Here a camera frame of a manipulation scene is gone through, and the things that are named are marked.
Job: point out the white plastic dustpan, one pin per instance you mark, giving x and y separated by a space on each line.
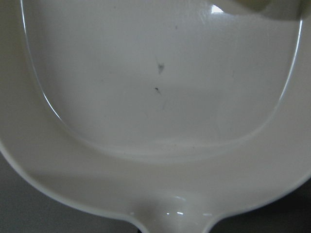
168 114

